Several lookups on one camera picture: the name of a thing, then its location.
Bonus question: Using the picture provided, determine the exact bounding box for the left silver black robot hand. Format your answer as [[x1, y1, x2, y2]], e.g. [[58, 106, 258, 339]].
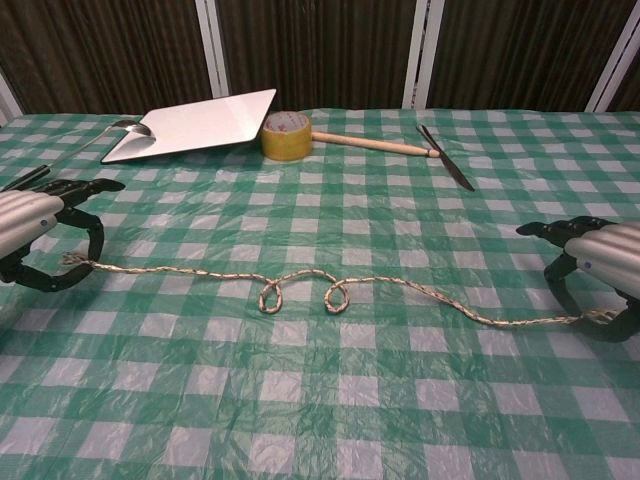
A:
[[0, 178, 126, 292]]

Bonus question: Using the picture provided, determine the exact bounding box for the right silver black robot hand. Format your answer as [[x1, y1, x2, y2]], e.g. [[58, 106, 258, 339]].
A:
[[516, 215, 640, 344]]

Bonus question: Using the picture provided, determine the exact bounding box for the beige braided rope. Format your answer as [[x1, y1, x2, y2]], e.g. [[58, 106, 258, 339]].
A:
[[61, 252, 619, 329]]

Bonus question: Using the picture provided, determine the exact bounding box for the white rectangular tray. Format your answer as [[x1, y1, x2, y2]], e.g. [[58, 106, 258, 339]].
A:
[[100, 88, 278, 165]]

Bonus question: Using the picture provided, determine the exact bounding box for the yellow packing tape roll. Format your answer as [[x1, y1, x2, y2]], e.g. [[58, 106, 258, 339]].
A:
[[261, 111, 313, 163]]

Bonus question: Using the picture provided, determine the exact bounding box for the green white checkered tablecloth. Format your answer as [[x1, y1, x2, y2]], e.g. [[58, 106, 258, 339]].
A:
[[0, 106, 640, 480]]

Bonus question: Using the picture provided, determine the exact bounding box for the dark brown pleated curtain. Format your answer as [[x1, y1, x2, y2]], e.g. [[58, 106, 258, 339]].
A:
[[0, 0, 640, 115]]

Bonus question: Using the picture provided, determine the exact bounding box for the metal ladle black handle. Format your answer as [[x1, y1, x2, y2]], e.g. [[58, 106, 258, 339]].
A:
[[0, 119, 155, 192]]

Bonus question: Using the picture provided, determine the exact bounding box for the white frame post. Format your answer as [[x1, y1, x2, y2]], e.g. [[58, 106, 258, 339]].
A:
[[585, 0, 640, 113], [194, 0, 230, 99], [401, 0, 440, 109], [0, 67, 23, 127]]

